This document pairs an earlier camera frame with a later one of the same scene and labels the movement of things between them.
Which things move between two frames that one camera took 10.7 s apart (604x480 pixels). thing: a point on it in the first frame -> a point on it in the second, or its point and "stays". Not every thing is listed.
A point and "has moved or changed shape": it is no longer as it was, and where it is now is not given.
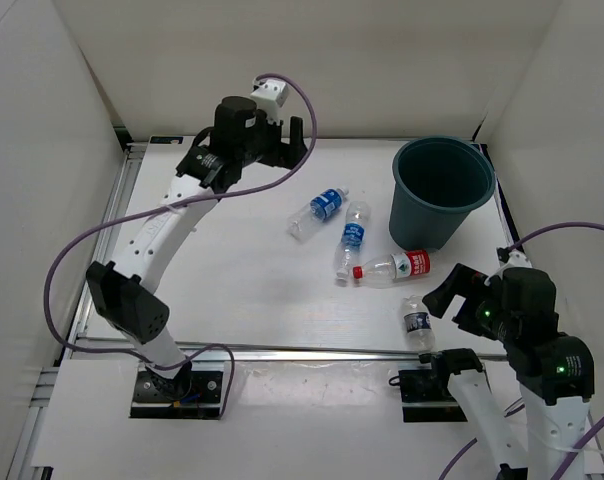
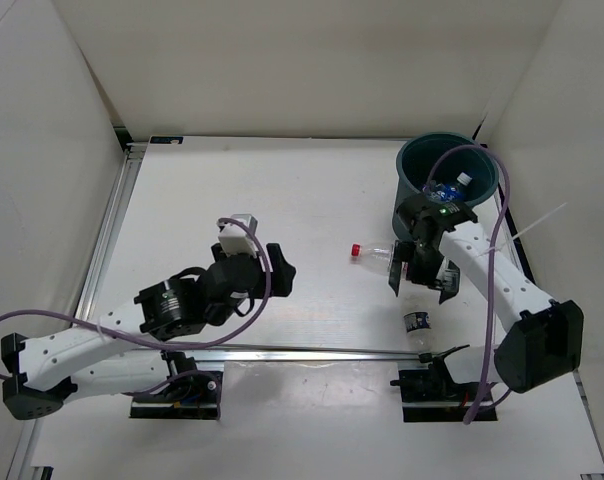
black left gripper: [281, 153] -> [282, 271]
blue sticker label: [166, 140] stays
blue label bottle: [320, 209] -> [447, 192]
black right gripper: [462, 280] -> [447, 279]
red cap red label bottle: [401, 268] has moved or changed shape
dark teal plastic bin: [437, 182] stays
